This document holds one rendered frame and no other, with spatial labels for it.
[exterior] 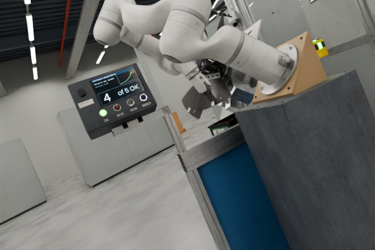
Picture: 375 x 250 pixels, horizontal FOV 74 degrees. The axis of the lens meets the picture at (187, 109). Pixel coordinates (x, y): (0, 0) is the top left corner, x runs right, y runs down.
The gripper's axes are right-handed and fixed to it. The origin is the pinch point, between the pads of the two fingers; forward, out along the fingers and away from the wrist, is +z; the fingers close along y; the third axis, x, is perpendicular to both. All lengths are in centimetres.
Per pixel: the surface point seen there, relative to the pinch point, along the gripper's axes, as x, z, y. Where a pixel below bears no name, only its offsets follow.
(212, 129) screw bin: 14.0, 11.3, -7.9
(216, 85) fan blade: -10.7, -2.5, 6.5
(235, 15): -79, -29, 40
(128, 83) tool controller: 38, -30, -32
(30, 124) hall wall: 238, -264, 1189
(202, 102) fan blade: 3.3, 0.0, 6.9
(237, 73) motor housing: -28.5, 1.5, 9.1
